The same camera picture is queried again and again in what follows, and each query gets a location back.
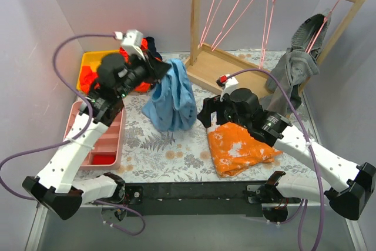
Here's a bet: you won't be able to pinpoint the red cloth in front compartment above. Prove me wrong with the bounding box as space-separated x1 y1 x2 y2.
91 154 116 166

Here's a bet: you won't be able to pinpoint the grey shorts on hanger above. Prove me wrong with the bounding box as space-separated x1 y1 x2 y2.
271 9 331 109

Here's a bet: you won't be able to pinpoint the pink wire hanger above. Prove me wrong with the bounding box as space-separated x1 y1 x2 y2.
210 0 255 51
199 0 223 48
258 0 277 69

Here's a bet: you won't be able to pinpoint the navy blue garment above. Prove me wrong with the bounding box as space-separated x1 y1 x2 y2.
145 36 163 61

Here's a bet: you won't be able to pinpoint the pink wire hanger middle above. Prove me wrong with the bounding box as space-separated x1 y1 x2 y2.
210 0 255 51

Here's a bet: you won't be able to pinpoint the wooden clothes rack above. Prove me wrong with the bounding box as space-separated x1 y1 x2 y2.
184 0 366 95

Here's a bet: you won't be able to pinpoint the pink divided organizer tray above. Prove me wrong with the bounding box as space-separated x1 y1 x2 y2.
80 109 126 171

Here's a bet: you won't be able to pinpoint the pink wire hanger left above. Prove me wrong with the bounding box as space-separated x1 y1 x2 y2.
199 0 223 48

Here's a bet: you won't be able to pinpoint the pink wire hanger right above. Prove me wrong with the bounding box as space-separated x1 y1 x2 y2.
258 0 277 69

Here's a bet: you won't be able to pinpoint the aluminium frame rail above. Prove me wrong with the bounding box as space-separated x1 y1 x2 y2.
25 182 368 251

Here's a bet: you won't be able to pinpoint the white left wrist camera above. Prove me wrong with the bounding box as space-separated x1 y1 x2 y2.
114 29 145 59

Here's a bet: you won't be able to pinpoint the pink hanger holding grey shorts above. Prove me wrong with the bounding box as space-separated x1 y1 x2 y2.
305 0 341 53

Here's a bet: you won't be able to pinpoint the orange tie-dye shorts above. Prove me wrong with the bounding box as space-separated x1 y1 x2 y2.
207 123 282 178

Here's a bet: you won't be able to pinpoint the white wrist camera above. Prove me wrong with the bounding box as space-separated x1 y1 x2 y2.
216 74 239 101
114 29 145 59

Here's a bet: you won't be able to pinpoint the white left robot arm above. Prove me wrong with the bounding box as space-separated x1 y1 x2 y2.
22 51 171 220

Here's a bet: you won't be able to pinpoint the light blue shorts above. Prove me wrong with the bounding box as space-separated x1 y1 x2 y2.
142 59 197 132

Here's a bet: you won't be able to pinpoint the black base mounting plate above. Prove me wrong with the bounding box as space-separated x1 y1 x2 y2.
117 182 302 218

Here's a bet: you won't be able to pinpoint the bright orange shorts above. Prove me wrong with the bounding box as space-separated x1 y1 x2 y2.
79 36 153 95

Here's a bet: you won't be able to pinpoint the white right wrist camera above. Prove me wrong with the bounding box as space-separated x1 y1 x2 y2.
216 74 239 101

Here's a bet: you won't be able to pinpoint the yellow plastic bin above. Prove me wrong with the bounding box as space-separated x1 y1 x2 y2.
76 50 119 93

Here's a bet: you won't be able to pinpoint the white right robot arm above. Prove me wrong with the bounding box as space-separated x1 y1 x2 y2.
197 88 375 220

